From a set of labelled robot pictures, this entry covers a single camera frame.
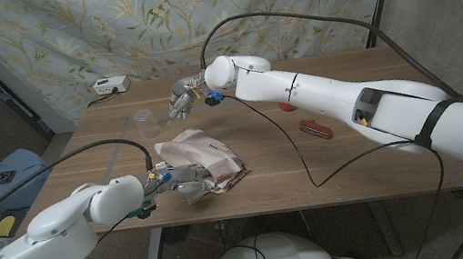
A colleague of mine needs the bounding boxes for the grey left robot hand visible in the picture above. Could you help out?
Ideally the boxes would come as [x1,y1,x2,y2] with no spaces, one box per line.
[143,159,218,213]

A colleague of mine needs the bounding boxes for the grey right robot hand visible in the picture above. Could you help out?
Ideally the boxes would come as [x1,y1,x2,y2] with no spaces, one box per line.
[160,72,215,125]

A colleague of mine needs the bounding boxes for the beige cloth with orange print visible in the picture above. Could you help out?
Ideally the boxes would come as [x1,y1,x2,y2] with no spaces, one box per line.
[151,119,255,210]

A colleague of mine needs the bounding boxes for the clear plastic cup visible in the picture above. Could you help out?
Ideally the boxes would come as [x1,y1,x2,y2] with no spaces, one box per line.
[131,106,165,142]

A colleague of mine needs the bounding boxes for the red ball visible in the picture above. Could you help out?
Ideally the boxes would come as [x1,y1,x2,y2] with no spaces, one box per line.
[277,99,298,114]

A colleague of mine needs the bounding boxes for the red swiss knife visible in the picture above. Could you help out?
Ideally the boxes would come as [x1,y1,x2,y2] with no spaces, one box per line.
[297,115,336,144]

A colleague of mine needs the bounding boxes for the white power strip box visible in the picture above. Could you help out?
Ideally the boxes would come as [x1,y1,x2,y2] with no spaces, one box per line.
[91,74,133,97]

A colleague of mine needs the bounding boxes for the grey table leg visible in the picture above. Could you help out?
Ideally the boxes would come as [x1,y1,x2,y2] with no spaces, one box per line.
[367,197,406,259]
[137,226,169,259]

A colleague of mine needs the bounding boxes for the floral printed backdrop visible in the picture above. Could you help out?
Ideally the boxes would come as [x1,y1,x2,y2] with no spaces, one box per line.
[0,0,413,137]

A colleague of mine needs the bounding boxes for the blue padded box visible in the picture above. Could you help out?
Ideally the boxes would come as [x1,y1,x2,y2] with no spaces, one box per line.
[0,144,60,215]

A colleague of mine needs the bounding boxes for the black shoe with yellow insole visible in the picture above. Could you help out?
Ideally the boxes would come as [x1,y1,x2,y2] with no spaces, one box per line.
[0,213,20,239]

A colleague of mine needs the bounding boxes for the black power strip cable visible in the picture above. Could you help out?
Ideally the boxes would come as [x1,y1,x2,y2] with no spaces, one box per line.
[85,86,122,109]

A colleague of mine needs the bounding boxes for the black torso cable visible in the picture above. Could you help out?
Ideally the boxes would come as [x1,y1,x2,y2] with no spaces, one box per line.
[227,233,271,259]

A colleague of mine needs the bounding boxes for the thin black right wrist wire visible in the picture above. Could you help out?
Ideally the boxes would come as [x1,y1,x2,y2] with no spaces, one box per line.
[224,65,458,259]

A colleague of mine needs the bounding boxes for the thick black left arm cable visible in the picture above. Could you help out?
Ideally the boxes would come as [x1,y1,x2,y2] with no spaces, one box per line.
[0,133,160,229]

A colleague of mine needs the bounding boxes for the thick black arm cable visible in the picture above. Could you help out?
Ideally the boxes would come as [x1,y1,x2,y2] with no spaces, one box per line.
[0,133,160,229]
[193,0,463,259]

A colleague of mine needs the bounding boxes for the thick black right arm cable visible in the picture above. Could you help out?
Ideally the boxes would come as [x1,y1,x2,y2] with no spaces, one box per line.
[193,0,463,259]

